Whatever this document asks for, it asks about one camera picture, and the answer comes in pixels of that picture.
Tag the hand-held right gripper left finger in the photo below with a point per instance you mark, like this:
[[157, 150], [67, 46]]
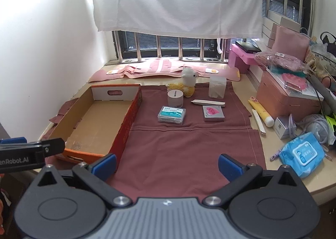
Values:
[[106, 163]]

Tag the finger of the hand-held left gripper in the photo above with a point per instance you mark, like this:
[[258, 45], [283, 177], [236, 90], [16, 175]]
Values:
[[53, 146], [13, 141]]

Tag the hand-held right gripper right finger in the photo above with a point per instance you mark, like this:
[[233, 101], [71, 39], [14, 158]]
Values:
[[227, 165]]

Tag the cardboard box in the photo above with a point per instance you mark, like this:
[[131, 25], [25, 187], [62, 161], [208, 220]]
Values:
[[102, 115]]

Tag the silver box pink heart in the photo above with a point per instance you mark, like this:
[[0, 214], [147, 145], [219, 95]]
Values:
[[214, 113]]

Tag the white stick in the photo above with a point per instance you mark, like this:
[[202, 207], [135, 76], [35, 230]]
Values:
[[207, 102], [258, 122]]

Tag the clear dental floss box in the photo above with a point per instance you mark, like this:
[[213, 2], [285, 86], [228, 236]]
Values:
[[172, 115]]

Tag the clear cotton swab box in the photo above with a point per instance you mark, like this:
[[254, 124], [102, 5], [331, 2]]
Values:
[[217, 86]]

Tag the white round jar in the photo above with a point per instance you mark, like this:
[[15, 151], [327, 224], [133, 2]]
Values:
[[175, 98]]

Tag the alpaca plush toy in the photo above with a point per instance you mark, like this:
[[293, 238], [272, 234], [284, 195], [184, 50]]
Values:
[[187, 79]]

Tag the beige desktop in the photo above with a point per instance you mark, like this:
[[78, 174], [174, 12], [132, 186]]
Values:
[[248, 89]]

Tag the maroon cloth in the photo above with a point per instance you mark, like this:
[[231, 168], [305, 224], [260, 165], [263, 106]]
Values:
[[183, 147]]

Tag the purple clip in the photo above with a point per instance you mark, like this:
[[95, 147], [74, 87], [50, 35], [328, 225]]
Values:
[[275, 155]]

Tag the yellow white tube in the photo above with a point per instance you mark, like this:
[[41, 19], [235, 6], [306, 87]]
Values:
[[262, 113]]

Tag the small grey carton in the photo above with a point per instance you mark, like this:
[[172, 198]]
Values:
[[282, 127]]

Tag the blue wet wipes pack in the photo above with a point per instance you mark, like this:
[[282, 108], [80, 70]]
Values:
[[302, 155]]

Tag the pink storage box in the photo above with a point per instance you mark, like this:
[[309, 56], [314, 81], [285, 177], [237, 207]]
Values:
[[278, 104]]

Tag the pink stool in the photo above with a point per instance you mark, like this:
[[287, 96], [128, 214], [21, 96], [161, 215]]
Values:
[[240, 59]]

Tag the teal plastic item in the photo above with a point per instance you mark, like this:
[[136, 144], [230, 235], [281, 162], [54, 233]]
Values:
[[278, 70]]

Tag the pink massage brush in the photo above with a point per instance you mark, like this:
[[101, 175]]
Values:
[[295, 81]]

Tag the pink fabric wrap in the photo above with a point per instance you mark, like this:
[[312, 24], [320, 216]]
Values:
[[157, 67]]

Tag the white flat box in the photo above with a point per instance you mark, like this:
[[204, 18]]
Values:
[[312, 91]]

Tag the plastic bag of pink clothes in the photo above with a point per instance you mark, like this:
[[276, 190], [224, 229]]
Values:
[[278, 60]]

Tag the black flat device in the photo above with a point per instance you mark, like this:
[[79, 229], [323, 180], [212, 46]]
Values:
[[248, 47]]

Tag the grey tube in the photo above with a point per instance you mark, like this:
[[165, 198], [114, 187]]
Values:
[[321, 88]]

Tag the metal window grille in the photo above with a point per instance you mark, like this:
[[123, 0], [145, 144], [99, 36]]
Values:
[[168, 46]]

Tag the pink pillow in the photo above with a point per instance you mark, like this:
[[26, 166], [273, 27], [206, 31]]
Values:
[[291, 43]]

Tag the stack of beige boxes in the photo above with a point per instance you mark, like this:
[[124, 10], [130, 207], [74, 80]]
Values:
[[269, 31]]

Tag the lace trimmed straw bag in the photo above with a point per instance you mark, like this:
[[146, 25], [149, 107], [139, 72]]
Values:
[[320, 58]]

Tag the black handbag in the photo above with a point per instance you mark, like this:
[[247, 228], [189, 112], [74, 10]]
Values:
[[329, 42]]

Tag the white hanging towel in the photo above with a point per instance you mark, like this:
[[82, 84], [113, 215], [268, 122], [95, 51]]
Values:
[[178, 0]]

